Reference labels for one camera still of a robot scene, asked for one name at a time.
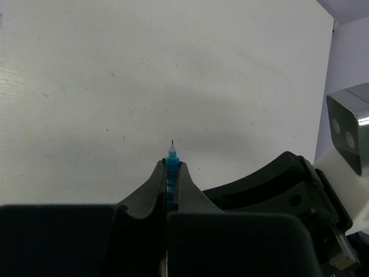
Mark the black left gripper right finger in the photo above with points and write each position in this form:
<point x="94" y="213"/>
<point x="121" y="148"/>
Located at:
<point x="191" y="200"/>

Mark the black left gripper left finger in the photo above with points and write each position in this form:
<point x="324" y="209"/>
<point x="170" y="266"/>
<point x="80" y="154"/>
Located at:
<point x="141" y="227"/>

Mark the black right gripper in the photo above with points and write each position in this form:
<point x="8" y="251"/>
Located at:
<point x="290" y="185"/>

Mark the light blue pen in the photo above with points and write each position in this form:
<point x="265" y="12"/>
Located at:
<point x="172" y="162"/>

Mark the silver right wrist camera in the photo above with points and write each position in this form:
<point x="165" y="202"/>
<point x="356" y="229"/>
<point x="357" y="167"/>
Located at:
<point x="348" y="120"/>

